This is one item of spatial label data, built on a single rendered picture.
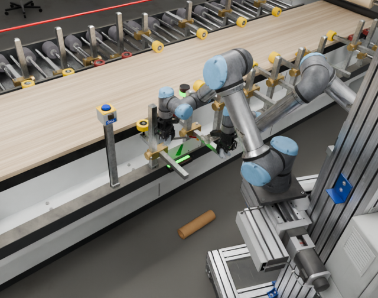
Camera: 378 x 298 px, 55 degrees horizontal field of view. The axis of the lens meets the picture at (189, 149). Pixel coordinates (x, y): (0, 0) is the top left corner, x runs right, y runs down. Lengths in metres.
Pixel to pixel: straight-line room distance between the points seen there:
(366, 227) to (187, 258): 1.48
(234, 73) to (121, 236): 1.67
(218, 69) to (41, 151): 1.10
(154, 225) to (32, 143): 1.11
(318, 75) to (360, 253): 0.72
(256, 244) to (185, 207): 1.37
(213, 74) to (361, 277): 0.89
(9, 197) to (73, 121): 0.54
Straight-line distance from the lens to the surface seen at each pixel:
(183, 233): 2.63
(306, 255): 1.55
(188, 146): 2.24
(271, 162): 1.46
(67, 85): 2.55
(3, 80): 3.10
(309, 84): 1.62
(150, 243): 2.67
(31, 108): 2.38
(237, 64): 1.40
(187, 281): 2.52
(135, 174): 2.12
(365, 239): 1.39
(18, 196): 2.10
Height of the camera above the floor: 2.21
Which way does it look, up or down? 41 degrees down
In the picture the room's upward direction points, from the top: 5 degrees clockwise
